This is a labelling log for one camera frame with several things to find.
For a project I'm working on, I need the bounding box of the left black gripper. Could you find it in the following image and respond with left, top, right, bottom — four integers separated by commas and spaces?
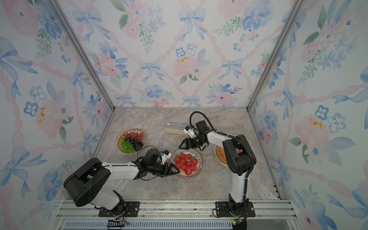
149, 162, 181, 178

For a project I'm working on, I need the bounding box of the plate of red strawberries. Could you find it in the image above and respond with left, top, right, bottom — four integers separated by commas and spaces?
169, 148, 203, 179

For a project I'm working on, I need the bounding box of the cream plastic wrap dispenser box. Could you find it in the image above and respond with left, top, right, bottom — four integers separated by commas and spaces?
164, 122, 188, 135

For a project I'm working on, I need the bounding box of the plate of grapes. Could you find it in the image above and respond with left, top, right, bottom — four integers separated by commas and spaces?
117, 129, 148, 154

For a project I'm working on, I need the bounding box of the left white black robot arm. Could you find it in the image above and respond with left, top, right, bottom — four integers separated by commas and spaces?
63, 146, 180, 218

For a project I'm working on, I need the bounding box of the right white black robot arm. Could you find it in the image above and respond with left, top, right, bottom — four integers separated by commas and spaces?
179, 111, 256, 217

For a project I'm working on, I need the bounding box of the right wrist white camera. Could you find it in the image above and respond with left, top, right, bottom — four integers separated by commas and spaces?
183, 126, 196, 138

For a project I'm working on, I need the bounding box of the wrist white camera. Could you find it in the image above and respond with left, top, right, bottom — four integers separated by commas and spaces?
183, 126, 196, 138
161, 150, 172, 164

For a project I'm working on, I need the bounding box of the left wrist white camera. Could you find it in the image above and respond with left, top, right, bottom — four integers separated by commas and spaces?
161, 150, 172, 164

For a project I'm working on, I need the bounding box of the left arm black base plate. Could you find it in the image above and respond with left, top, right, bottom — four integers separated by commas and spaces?
98, 201, 140, 218

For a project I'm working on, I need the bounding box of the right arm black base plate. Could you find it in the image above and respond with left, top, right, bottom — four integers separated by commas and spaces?
214, 200, 256, 218

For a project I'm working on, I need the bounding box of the aluminium front rail frame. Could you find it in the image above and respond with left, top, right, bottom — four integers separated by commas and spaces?
51, 200, 301, 230

